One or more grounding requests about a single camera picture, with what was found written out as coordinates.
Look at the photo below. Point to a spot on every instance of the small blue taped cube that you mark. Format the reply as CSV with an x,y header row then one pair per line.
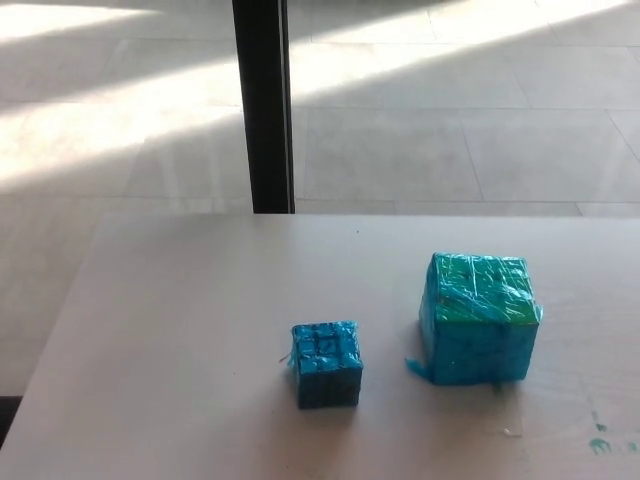
x,y
327,365

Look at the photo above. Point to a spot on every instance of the big blue taped cube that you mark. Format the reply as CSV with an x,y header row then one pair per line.
x,y
482,325

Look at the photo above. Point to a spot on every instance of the black window frame post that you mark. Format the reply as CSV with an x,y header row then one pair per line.
x,y
264,107

